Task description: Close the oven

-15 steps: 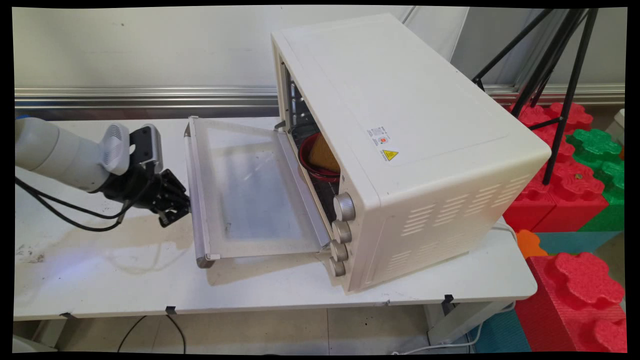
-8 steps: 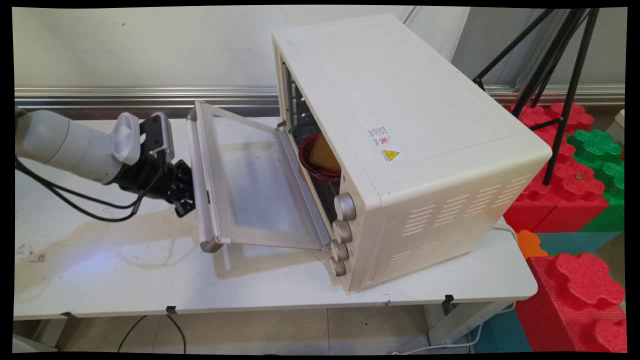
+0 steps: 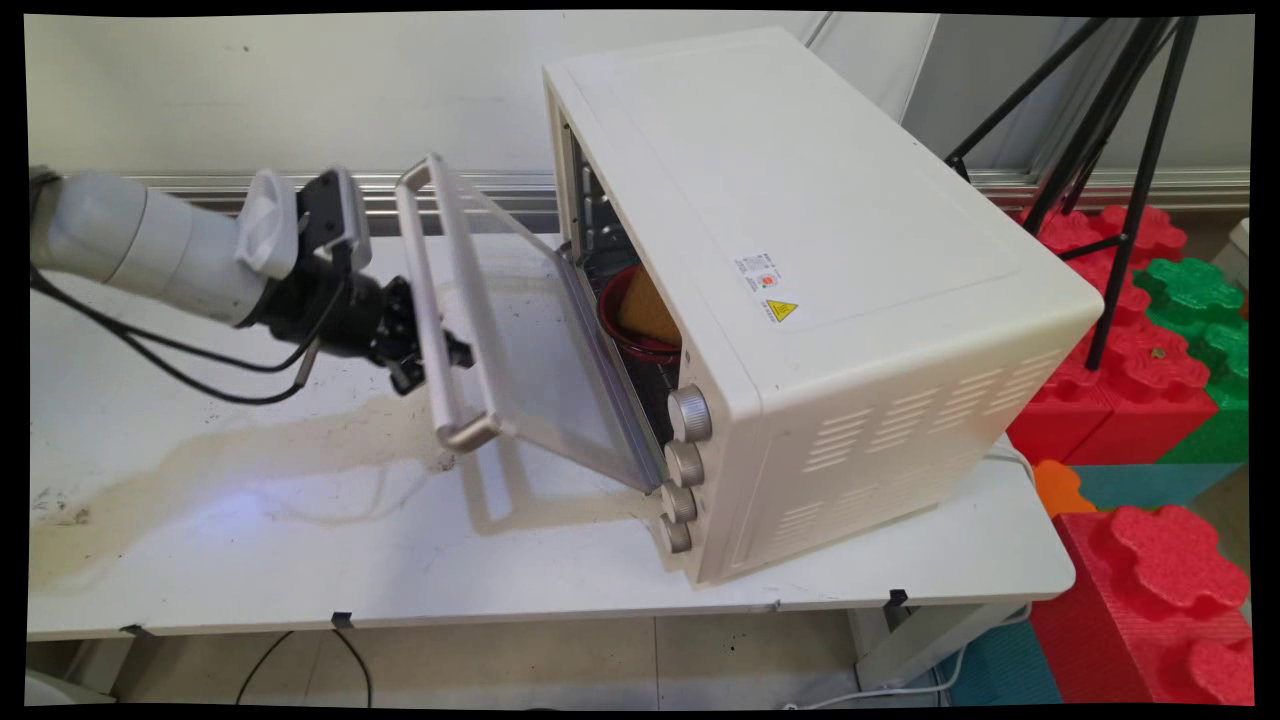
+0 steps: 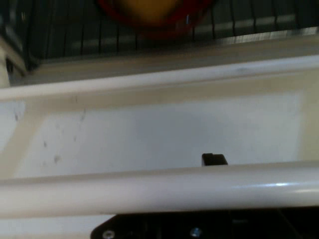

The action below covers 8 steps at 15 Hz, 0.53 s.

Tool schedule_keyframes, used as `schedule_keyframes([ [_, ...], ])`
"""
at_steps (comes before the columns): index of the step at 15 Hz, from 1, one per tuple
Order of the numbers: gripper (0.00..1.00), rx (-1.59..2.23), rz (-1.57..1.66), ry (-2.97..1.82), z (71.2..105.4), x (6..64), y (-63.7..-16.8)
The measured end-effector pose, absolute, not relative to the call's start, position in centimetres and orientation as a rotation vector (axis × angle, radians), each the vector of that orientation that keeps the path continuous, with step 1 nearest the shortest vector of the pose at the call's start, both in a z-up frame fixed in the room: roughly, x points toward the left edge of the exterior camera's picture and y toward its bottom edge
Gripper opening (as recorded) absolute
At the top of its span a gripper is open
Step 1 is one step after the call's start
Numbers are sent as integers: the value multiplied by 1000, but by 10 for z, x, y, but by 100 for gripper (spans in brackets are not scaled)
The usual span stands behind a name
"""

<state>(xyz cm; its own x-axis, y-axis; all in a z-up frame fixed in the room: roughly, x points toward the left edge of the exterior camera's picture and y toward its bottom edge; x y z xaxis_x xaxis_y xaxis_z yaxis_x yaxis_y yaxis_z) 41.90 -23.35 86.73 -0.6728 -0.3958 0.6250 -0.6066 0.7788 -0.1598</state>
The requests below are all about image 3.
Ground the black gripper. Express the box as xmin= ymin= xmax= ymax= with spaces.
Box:
xmin=250 ymin=260 xmax=474 ymax=399

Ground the glass oven door with handle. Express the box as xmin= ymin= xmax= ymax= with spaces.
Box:
xmin=395 ymin=152 xmax=670 ymax=494

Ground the red bowl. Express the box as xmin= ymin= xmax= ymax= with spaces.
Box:
xmin=598 ymin=264 xmax=684 ymax=367

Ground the yellow sponge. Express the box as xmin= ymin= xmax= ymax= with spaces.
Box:
xmin=615 ymin=268 xmax=684 ymax=347

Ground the large silver oven knob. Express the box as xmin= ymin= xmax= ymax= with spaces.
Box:
xmin=665 ymin=385 xmax=712 ymax=445

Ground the white label sticker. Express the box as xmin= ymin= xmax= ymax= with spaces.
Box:
xmin=733 ymin=252 xmax=784 ymax=296

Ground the cream toaster oven body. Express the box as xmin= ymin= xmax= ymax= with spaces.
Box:
xmin=542 ymin=27 xmax=1104 ymax=587

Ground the white table leg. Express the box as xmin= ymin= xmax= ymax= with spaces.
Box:
xmin=848 ymin=600 xmax=1031 ymax=693

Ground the orange foam piece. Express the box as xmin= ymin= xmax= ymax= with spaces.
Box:
xmin=1030 ymin=458 xmax=1100 ymax=520

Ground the black tripod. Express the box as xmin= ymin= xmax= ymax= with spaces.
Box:
xmin=943 ymin=17 xmax=1199 ymax=371

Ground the teal foam mat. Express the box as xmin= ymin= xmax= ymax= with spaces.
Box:
xmin=1070 ymin=462 xmax=1217 ymax=512

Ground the green foam block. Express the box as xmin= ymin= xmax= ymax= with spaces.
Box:
xmin=1135 ymin=257 xmax=1251 ymax=464

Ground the big red foam block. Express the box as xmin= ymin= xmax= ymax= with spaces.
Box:
xmin=1030 ymin=503 xmax=1255 ymax=706

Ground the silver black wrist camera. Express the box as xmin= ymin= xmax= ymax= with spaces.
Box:
xmin=296 ymin=166 xmax=374 ymax=277

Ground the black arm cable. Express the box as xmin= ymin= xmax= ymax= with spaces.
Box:
xmin=30 ymin=265 xmax=346 ymax=375
xmin=30 ymin=285 xmax=323 ymax=406

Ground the thin black floor cable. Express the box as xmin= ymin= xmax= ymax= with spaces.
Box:
xmin=332 ymin=628 xmax=374 ymax=707
xmin=235 ymin=630 xmax=295 ymax=706

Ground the white power cord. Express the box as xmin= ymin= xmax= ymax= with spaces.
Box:
xmin=780 ymin=445 xmax=1041 ymax=711

